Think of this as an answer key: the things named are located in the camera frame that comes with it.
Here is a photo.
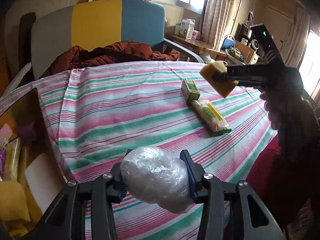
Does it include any right patterned curtain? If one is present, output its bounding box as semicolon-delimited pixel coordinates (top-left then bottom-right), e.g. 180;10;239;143
201;0;235;50

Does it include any yellow sponge piece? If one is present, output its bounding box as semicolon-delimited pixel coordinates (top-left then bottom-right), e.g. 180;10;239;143
0;180;30;222

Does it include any purple snack packet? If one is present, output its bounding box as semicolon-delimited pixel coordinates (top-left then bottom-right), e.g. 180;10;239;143
0;149;6;175

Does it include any black rolled mat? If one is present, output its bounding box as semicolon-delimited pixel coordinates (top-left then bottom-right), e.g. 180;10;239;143
17;11;37;71

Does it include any person right hand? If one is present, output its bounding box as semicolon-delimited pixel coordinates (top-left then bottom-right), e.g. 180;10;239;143
260;92;281;130

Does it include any rice cracker snack pack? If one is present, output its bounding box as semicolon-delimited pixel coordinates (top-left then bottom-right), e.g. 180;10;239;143
191;100;232;137

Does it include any white foam block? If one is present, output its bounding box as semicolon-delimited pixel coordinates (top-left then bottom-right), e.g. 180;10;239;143
24;153;65;214

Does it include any wooden desk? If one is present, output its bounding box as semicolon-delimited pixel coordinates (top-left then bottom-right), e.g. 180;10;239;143
165;34;227;60

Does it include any tan sponge block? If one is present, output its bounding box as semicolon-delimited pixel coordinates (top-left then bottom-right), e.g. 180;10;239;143
200;61;239;98

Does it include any blue folding chair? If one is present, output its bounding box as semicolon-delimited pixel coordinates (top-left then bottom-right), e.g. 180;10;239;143
220;35;235;51

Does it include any red blanket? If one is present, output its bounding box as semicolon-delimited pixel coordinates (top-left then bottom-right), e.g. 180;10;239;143
246;135;284;206

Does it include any rust red jacket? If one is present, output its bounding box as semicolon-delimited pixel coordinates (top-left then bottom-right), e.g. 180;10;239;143
41;41;180;78

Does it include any green medicine box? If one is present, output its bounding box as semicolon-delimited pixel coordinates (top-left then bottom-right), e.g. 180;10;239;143
181;79;200;103

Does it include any grey yellow blue armchair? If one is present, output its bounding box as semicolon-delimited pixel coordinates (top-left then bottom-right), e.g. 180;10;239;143
4;0;203;95

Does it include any white carton box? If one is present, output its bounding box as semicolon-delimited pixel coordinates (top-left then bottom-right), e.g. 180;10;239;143
174;18;195;40

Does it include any yellow plush toy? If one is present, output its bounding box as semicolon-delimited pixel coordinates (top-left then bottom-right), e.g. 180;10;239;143
1;220;36;238

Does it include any pink small box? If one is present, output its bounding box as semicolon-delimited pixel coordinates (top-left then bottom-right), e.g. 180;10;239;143
191;30;201;40

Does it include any white plastic bag ball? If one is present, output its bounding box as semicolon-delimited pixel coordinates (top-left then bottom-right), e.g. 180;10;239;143
120;146;193;213

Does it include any striped bed sheet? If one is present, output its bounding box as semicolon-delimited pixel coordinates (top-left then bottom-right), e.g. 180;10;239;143
0;60;279;240

